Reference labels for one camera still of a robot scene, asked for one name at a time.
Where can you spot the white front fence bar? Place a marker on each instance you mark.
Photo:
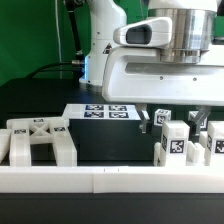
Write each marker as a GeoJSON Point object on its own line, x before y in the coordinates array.
{"type": "Point", "coordinates": [111, 180]}

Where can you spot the white chair seat part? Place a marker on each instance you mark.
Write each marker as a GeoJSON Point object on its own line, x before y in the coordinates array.
{"type": "Point", "coordinates": [194, 155]}

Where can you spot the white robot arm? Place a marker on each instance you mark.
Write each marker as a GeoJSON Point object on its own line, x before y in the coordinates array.
{"type": "Point", "coordinates": [167, 58]}

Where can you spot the white marker base plate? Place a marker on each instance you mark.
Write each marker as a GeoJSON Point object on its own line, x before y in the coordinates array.
{"type": "Point", "coordinates": [100, 111]}

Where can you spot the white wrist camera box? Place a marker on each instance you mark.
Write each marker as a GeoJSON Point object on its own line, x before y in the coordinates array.
{"type": "Point", "coordinates": [152, 32]}

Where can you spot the white chair back frame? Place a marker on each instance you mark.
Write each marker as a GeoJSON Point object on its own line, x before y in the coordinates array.
{"type": "Point", "coordinates": [20, 134]}

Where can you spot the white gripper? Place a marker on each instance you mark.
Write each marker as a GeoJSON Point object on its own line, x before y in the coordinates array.
{"type": "Point", "coordinates": [137, 75]}

